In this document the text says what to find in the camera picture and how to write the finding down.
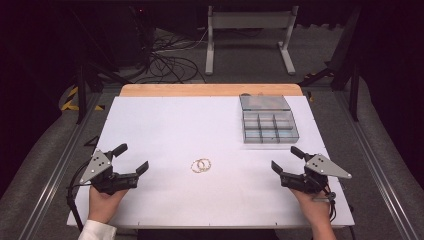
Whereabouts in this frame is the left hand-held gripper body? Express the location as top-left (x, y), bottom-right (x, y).
top-left (79, 149), bottom-right (140, 196)

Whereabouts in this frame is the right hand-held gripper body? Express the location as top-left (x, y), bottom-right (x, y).
top-left (280, 153), bottom-right (353, 194)

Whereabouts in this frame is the clear plastic compartment box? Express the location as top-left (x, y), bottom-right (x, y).
top-left (238, 94), bottom-right (300, 145)

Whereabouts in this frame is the person's left hand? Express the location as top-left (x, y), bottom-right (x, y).
top-left (87, 185), bottom-right (129, 225)

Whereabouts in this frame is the person's right hand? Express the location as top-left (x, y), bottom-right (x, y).
top-left (288, 186), bottom-right (332, 229)

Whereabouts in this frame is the white table mat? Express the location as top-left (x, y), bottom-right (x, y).
top-left (66, 95), bottom-right (356, 230)

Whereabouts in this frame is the black tripod stand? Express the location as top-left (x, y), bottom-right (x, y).
top-left (68, 6), bottom-right (158, 125)

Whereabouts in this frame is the black metal stand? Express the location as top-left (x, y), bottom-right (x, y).
top-left (298, 6), bottom-right (364, 122)

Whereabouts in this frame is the white metal stand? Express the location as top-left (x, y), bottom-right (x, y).
top-left (204, 5), bottom-right (300, 76)

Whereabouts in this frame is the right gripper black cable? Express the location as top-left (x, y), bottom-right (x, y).
top-left (324, 184), bottom-right (357, 240)

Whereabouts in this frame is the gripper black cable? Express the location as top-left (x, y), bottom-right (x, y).
top-left (65, 160), bottom-right (92, 232)
top-left (324, 184), bottom-right (357, 240)

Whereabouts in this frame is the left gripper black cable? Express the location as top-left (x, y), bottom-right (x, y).
top-left (65, 160), bottom-right (92, 232)

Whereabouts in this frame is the tangle of black cables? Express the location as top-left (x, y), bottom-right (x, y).
top-left (131, 26), bottom-right (264, 85)

